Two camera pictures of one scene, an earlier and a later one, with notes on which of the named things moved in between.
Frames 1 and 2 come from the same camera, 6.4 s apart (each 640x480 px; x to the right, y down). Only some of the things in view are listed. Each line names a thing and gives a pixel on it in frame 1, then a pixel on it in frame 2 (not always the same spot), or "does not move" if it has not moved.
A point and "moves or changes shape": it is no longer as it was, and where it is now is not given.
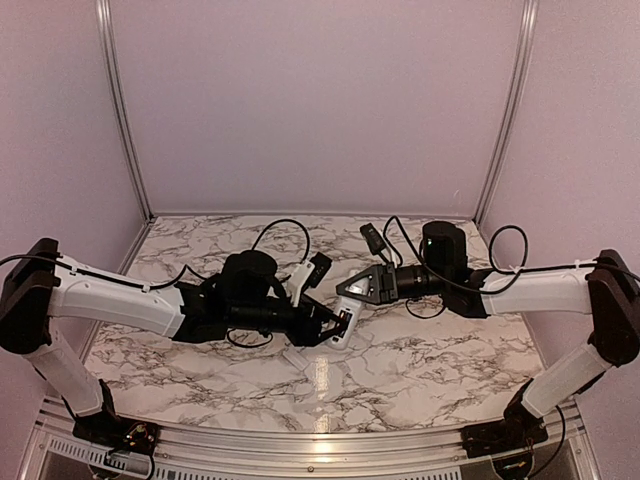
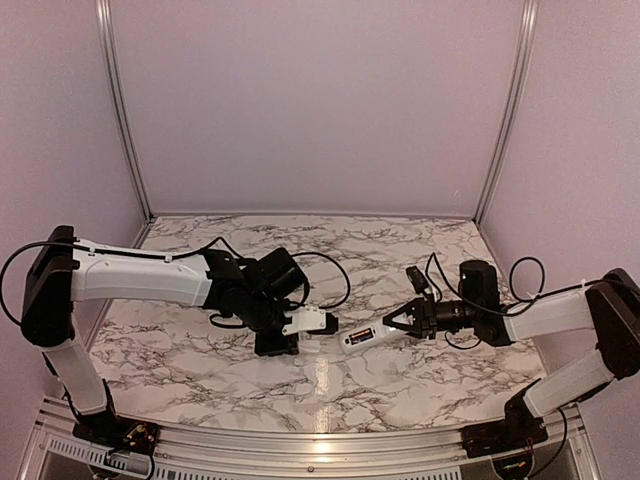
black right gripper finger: x=370 y=294 -> x=419 y=329
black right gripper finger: x=365 y=283 -> x=417 y=307
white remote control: x=349 y=308 -> x=382 y=332
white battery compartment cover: x=296 y=359 moves or changes shape
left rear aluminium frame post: x=104 y=30 does not move
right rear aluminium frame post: x=528 y=29 does not move
